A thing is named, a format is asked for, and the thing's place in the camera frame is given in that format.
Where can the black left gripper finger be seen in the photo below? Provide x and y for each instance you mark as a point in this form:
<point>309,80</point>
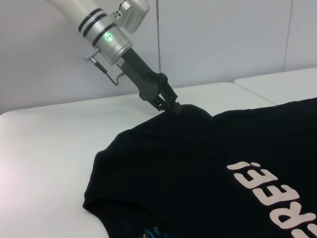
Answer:
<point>160,104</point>
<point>177,109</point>

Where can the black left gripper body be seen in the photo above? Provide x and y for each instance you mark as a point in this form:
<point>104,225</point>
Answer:
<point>143,79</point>

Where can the black shirt with FREE print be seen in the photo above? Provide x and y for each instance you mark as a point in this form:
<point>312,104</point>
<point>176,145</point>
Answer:
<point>198,161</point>

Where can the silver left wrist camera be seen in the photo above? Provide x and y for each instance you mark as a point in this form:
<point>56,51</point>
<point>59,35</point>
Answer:
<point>135,15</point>

